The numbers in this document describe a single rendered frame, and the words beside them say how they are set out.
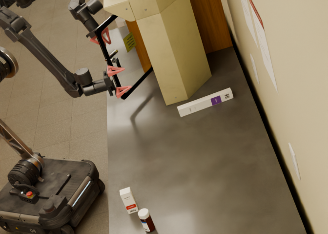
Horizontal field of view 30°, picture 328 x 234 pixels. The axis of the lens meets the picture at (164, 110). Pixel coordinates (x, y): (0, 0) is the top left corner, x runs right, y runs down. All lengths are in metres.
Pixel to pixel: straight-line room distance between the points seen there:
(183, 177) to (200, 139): 0.23
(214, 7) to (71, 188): 1.48
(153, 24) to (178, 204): 0.82
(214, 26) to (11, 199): 1.74
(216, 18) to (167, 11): 0.49
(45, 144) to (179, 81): 2.14
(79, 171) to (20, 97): 1.79
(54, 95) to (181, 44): 2.69
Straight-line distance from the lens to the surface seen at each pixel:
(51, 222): 3.74
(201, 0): 3.11
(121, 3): 2.67
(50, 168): 4.11
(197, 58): 2.93
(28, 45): 2.77
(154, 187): 2.50
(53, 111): 5.17
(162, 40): 2.76
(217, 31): 3.19
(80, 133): 4.75
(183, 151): 2.62
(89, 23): 2.93
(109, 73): 2.68
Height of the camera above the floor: 2.53
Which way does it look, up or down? 33 degrees down
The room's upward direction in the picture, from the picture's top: 20 degrees counter-clockwise
